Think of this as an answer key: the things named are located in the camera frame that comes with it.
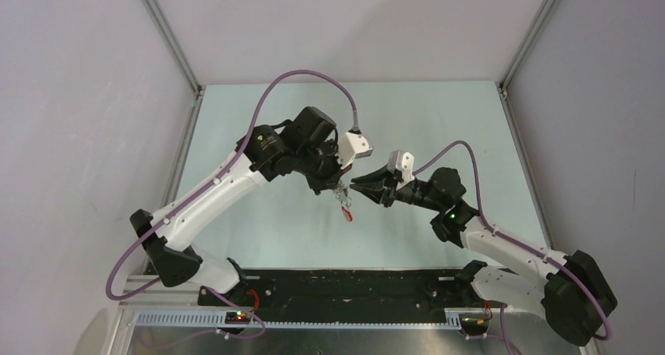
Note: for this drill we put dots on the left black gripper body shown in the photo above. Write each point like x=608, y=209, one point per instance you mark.
x=326, y=167

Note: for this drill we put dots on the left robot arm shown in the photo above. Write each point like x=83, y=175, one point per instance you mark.
x=309, y=145

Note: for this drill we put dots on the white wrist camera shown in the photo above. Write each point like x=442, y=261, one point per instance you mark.
x=352, y=146
x=400, y=165

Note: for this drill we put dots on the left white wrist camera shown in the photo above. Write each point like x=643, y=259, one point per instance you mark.
x=352, y=146

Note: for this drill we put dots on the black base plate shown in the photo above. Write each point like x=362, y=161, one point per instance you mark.
x=357, y=296

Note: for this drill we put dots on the aluminium frame post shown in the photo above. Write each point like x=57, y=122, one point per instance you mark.
x=535, y=29
x=155, y=12

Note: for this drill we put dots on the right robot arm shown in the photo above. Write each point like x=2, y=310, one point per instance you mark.
x=569, y=292

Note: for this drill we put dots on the grey cable duct rail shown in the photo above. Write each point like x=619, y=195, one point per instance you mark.
x=226, y=319

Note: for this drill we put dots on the red-handled metal key holder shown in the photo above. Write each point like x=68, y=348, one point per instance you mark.
x=341, y=194

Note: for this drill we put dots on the right aluminium frame post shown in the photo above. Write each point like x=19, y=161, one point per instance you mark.
x=535, y=29

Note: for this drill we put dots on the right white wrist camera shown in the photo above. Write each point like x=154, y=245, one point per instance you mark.
x=400, y=165

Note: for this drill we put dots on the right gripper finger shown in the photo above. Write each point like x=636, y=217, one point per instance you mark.
x=373, y=191
x=373, y=177

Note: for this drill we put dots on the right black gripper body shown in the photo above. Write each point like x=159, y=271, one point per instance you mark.
x=408, y=193

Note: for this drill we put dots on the left aluminium frame post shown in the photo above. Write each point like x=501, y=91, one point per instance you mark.
x=155, y=12

